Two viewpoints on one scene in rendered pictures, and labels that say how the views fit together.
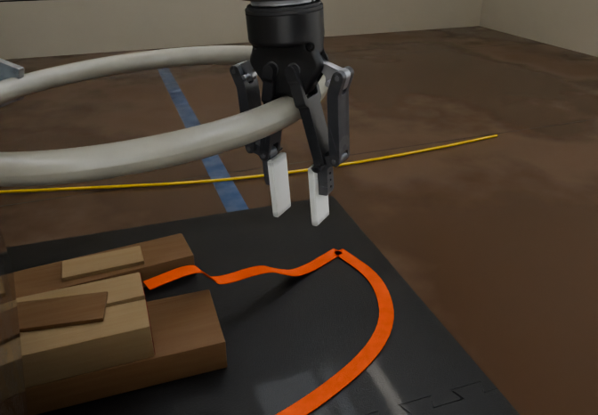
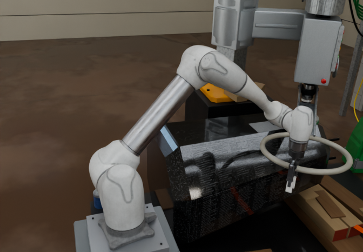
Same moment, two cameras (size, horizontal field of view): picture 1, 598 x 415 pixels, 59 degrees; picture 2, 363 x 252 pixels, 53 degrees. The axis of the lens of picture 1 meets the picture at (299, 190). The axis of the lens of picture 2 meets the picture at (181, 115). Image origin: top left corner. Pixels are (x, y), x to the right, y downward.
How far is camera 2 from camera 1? 176 cm
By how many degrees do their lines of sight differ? 80
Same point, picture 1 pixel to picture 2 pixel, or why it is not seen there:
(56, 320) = (325, 206)
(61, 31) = not seen: outside the picture
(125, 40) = not seen: outside the picture
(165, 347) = (337, 244)
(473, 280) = not seen: outside the picture
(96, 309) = (335, 214)
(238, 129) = (276, 160)
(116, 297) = (344, 219)
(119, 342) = (326, 226)
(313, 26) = (292, 154)
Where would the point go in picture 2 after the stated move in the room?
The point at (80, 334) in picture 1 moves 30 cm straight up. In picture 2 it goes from (322, 214) to (331, 179)
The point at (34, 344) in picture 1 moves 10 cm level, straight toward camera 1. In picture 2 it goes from (314, 205) to (304, 210)
